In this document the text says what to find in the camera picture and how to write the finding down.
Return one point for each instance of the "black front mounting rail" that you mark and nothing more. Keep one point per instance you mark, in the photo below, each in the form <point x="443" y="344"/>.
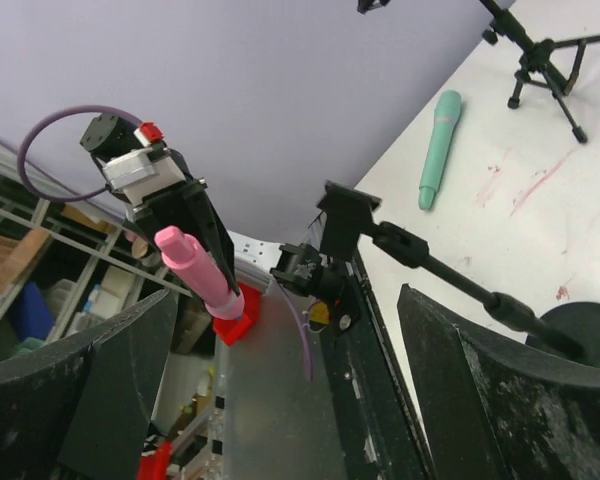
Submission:
<point x="375" y="416"/>

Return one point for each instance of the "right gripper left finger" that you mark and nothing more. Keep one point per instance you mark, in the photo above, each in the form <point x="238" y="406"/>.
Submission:
<point x="80" y="407"/>

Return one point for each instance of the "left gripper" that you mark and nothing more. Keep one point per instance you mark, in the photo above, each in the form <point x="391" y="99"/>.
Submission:
<point x="175" y="198"/>

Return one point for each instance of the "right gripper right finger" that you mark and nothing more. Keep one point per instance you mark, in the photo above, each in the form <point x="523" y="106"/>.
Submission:
<point x="496" y="408"/>

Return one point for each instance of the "black round-base mic stand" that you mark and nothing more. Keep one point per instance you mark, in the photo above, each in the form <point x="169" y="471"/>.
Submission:
<point x="460" y="280"/>

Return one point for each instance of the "mint green toy microphone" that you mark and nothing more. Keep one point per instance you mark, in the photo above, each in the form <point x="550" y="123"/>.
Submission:
<point x="446" y="116"/>

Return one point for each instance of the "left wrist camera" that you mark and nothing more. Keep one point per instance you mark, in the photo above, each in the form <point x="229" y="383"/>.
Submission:
<point x="143" y="172"/>

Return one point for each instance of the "metal storage shelf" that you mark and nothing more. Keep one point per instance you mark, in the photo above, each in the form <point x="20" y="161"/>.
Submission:
<point x="58" y="274"/>

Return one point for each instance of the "pink toy microphone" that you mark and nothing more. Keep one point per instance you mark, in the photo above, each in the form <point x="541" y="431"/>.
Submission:
<point x="187" y="258"/>

